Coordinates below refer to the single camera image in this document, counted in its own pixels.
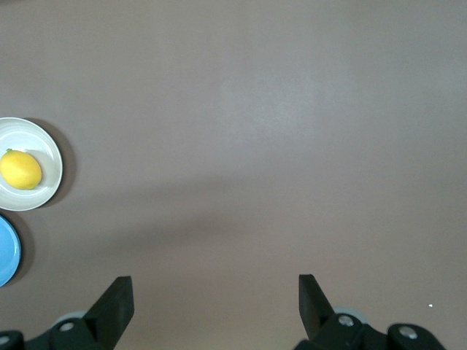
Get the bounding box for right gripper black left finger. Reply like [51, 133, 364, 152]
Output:
[0, 276, 135, 350]

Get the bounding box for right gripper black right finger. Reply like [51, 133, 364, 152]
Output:
[295, 273, 446, 350]

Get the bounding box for yellow lemon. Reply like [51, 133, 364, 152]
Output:
[0, 148, 42, 190]

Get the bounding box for blue round plate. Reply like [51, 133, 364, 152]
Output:
[0, 214, 22, 288]

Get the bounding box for beige round plate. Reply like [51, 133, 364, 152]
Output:
[0, 117, 63, 211]

